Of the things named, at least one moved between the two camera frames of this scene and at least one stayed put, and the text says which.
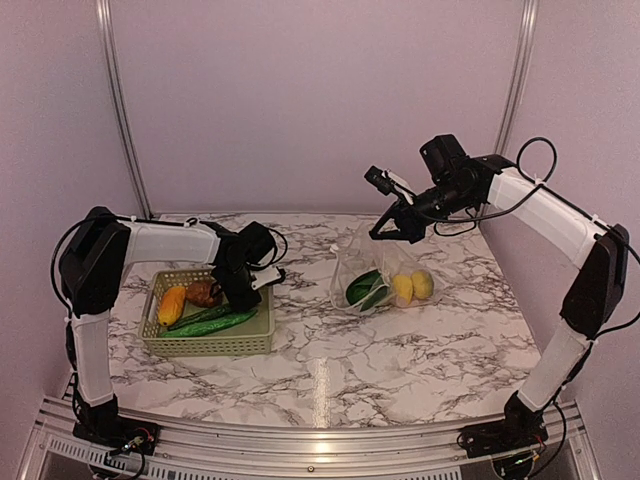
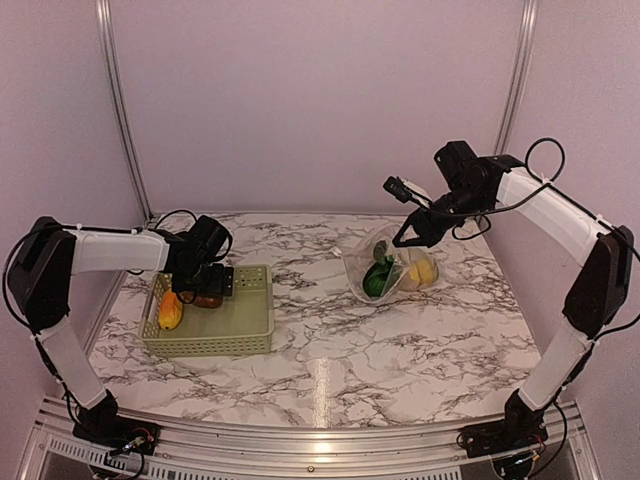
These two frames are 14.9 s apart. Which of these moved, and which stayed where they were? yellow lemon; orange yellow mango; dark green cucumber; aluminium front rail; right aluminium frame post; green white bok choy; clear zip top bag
Moved: yellow lemon; dark green cucumber; green white bok choy; clear zip top bag
Stayed: right aluminium frame post; orange yellow mango; aluminium front rail
